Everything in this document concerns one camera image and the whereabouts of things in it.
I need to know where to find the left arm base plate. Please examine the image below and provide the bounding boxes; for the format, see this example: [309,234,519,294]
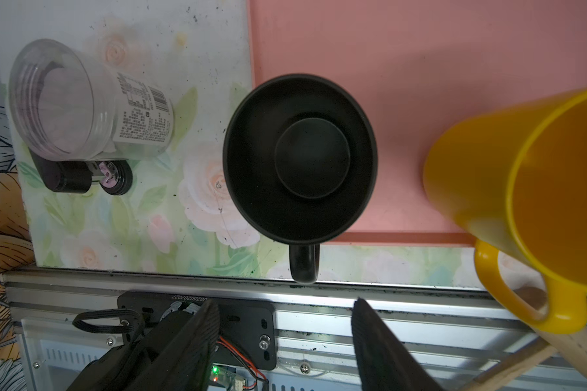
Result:
[117,291,277,371]

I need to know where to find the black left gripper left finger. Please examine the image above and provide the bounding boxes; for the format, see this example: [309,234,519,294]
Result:
[124,300,220,390]

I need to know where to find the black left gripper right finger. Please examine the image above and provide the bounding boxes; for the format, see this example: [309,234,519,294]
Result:
[352,298,442,391]

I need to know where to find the green circuit board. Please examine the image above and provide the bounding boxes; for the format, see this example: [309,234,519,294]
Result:
[207,364,252,391]

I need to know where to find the pink silicone tray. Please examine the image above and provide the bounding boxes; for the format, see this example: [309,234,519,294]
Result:
[247,1,587,246]

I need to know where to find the clear glass jar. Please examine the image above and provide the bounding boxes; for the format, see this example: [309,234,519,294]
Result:
[8,39,174,161]

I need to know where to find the black mug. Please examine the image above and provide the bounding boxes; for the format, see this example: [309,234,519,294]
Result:
[223,74,378,284]

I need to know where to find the wooden mallet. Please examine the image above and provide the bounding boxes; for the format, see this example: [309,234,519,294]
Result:
[439,291,587,390]

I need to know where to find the yellow mug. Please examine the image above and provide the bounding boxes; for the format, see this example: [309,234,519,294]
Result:
[423,88,587,334]

